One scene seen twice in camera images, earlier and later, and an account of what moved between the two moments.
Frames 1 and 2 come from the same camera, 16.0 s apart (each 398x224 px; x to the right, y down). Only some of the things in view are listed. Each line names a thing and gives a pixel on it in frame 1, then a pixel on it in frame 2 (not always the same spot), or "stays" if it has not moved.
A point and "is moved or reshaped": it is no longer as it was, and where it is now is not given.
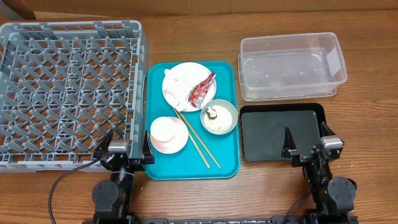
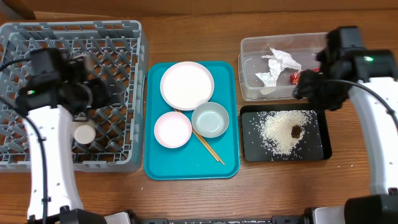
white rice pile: (222, 123) to (283, 130)
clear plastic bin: (290, 66) stays
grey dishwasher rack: (64, 85) stays
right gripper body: (309, 157) to (311, 87)
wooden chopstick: (192, 139) to (201, 140)
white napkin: (176, 86) to (278, 61)
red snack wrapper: (196, 94) to (295, 76)
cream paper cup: (163, 129) to (84, 131)
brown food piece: (211, 112) to (296, 130)
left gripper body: (135, 165) to (88, 97)
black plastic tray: (262, 129) stays
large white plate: (178, 81) stays
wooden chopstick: (199, 139) to (208, 142)
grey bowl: (219, 116) is moved or reshaped
